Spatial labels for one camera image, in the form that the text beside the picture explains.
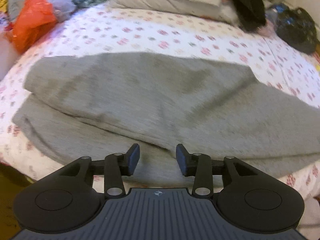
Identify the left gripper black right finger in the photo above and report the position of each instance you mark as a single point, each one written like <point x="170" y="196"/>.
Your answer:
<point x="202" y="168"/>

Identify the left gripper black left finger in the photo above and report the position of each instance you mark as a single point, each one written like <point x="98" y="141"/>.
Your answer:
<point x="114" y="167"/>

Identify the grey sweatpants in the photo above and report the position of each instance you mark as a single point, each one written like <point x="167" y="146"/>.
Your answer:
<point x="101" y="104"/>

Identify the black garment on blanket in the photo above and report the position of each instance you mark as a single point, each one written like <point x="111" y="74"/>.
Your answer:
<point x="251" y="14"/>

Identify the clear bag with pink cloth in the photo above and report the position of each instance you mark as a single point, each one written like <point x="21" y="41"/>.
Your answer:
<point x="272" y="11"/>

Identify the black plastic bag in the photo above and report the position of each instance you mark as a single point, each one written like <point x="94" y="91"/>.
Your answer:
<point x="297" y="28"/>

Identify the orange plastic bag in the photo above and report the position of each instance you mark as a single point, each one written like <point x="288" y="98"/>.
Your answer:
<point x="34" y="21"/>

